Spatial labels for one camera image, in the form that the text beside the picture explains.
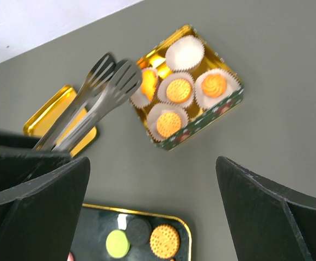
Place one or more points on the orange round cookie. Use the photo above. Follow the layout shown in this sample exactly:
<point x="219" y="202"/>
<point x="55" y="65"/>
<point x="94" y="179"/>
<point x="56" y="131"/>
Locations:
<point x="164" y="241"/>
<point x="179" y="90"/>
<point x="168" y="123"/>

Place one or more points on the white paper cupcake liner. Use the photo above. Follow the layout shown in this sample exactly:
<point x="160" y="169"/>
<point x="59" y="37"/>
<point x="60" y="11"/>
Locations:
<point x="138" y="99"/>
<point x="206" y="102"/>
<point x="185" y="54"/>
<point x="161" y="94"/>
<point x="156" y="112"/>

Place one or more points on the green round cookie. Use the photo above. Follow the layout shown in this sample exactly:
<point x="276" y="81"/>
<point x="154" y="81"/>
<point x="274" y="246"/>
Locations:
<point x="117" y="244"/>

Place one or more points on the green christmas cookie tin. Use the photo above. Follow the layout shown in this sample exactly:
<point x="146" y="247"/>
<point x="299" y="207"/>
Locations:
<point x="198" y="117"/>

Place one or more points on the pink round cookie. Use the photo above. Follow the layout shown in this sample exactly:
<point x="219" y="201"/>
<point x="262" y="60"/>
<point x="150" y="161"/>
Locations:
<point x="70" y="257"/>

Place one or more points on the black sandwich cookie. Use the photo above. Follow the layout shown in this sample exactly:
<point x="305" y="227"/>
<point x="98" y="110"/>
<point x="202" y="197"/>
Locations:
<point x="138" y="231"/>

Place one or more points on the orange fish cookie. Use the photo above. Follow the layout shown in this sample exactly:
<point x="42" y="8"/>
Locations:
<point x="149" y="83"/>

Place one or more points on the orange swirl cookie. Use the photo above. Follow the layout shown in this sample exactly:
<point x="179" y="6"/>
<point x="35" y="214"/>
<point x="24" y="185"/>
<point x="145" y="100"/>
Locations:
<point x="214" y="85"/>

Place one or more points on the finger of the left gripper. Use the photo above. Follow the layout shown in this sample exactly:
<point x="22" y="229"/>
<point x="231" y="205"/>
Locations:
<point x="20" y="163"/>

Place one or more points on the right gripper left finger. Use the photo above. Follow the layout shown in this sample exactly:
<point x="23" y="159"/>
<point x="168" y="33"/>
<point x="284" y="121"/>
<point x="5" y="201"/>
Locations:
<point x="38" y="218"/>

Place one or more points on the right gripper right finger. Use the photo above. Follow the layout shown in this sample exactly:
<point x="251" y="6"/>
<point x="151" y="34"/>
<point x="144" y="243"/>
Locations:
<point x="267" y="220"/>

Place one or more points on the gold tin lid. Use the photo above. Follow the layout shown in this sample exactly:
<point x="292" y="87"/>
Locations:
<point x="43" y="119"/>

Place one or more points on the black gold-rimmed tray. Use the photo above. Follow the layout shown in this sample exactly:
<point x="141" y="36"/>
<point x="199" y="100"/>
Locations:
<point x="108" y="233"/>

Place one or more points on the metal tongs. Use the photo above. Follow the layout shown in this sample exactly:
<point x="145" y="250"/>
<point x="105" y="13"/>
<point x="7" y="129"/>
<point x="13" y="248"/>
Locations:
<point x="108" y="84"/>

